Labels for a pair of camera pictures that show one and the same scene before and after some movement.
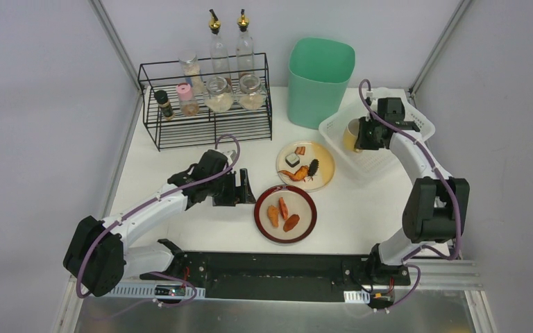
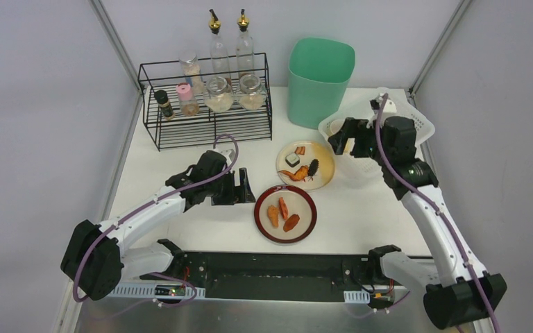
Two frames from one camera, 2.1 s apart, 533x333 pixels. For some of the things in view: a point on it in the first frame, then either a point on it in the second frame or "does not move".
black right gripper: x=364 y=135 to x=356 y=133
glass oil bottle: x=219 y=58 does not move
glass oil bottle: x=244 y=48 does not move
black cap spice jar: x=162 y=98 does not move
